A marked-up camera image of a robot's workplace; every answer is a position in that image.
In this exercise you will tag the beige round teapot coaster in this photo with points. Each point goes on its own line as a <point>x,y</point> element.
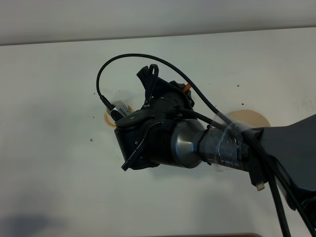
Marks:
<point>250,118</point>

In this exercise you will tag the brown clay teapot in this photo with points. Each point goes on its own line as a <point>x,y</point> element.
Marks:
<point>187,87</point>

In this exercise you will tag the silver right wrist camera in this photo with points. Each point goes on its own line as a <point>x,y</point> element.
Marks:
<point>119,110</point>

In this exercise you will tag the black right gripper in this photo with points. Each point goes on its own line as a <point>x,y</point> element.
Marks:
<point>148,137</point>

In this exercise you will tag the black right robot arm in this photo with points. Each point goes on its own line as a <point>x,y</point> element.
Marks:
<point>283,156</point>

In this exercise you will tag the orange saucer far left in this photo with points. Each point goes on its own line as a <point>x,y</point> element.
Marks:
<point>108,121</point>

